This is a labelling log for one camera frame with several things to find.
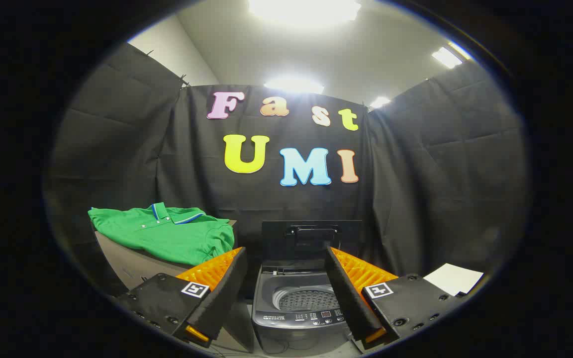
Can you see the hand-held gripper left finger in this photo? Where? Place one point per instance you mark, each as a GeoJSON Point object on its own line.
{"type": "Point", "coordinates": [224, 291]}

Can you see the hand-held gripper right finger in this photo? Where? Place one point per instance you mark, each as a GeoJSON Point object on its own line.
{"type": "Point", "coordinates": [348, 293]}

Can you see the grey washing machine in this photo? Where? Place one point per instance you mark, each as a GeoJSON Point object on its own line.
{"type": "Point", "coordinates": [296, 328]}

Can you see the green polo shirt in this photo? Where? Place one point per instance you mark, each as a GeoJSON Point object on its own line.
{"type": "Point", "coordinates": [177, 236]}

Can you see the dark washing machine lid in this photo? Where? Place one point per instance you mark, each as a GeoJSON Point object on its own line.
{"type": "Point", "coordinates": [276, 238]}

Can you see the grey cabinet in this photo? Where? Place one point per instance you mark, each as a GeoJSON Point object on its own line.
{"type": "Point", "coordinates": [127, 266]}

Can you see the white paper sheet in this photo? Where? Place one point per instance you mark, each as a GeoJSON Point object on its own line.
{"type": "Point", "coordinates": [453, 278]}

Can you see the black backdrop cloth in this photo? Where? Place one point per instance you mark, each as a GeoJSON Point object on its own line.
{"type": "Point", "coordinates": [430, 174]}

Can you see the ceiling light panel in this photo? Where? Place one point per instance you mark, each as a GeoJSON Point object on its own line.
{"type": "Point", "coordinates": [446, 57]}
{"type": "Point", "coordinates": [380, 102]}
{"type": "Point", "coordinates": [304, 9]}
{"type": "Point", "coordinates": [294, 84]}

